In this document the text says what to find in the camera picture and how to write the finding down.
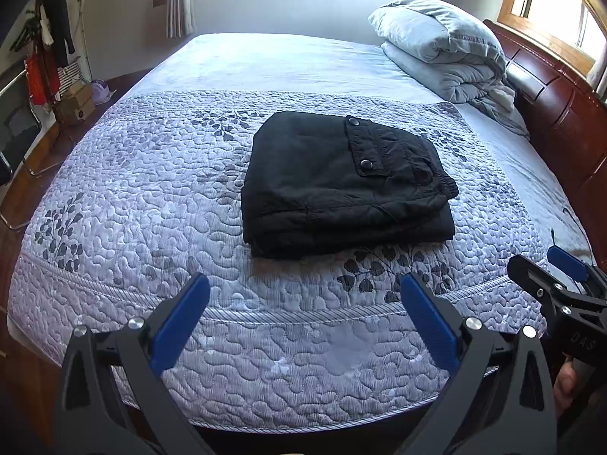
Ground black hanging clothing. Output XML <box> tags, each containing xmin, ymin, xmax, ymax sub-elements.
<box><xmin>35</xmin><ymin>0</ymin><xmax>77</xmax><ymax>56</ymax></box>

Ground folded grey duvet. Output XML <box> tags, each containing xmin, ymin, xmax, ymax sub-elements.
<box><xmin>368</xmin><ymin>0</ymin><xmax>531</xmax><ymax>140</ymax></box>

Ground black cable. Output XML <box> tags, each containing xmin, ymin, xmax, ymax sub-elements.
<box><xmin>562</xmin><ymin>206</ymin><xmax>589</xmax><ymax>247</ymax></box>

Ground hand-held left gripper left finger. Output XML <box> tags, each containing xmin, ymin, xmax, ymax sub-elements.
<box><xmin>56</xmin><ymin>272</ymin><xmax>221</xmax><ymax>455</ymax></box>

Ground wooden coat stand post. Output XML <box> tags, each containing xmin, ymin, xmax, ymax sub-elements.
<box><xmin>45</xmin><ymin>95</ymin><xmax>62</xmax><ymax>140</ymax></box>

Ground black pants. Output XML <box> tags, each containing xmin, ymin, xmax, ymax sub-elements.
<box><xmin>240</xmin><ymin>110</ymin><xmax>459</xmax><ymax>260</ymax></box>

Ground person's right hand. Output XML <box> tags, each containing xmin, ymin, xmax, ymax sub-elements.
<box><xmin>552</xmin><ymin>358</ymin><xmax>583</xmax><ymax>419</ymax></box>

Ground grey quilted leaf-print bedspread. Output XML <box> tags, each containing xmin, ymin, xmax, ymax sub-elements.
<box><xmin>7</xmin><ymin>90</ymin><xmax>548</xmax><ymax>430</ymax></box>

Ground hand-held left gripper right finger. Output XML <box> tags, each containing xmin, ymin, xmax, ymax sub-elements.
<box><xmin>401</xmin><ymin>272</ymin><xmax>558</xmax><ymax>455</ymax></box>

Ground grey bed sheet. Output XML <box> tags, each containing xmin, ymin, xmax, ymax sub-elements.
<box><xmin>113</xmin><ymin>33</ymin><xmax>594</xmax><ymax>266</ymax></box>

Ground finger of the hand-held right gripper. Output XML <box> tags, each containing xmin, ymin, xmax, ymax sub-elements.
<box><xmin>547</xmin><ymin>244</ymin><xmax>607</xmax><ymax>295</ymax></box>
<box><xmin>506</xmin><ymin>253</ymin><xmax>572</xmax><ymax>314</ymax></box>

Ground grey curtain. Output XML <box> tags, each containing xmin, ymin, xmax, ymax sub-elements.
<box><xmin>165</xmin><ymin>0</ymin><xmax>197</xmax><ymax>39</ymax></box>

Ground large cardboard box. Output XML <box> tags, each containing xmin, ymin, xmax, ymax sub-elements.
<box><xmin>54</xmin><ymin>86</ymin><xmax>96</xmax><ymax>126</ymax></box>

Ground wooden bed headboard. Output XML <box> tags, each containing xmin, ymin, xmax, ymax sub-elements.
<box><xmin>481</xmin><ymin>19</ymin><xmax>607</xmax><ymax>206</ymax></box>

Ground purple plastic item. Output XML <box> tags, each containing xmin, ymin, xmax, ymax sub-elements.
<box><xmin>92</xmin><ymin>80</ymin><xmax>117</xmax><ymax>106</ymax></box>

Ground black mesh chrome chair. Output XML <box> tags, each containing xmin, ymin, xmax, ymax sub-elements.
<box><xmin>0</xmin><ymin>69</ymin><xmax>63</xmax><ymax>231</ymax></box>

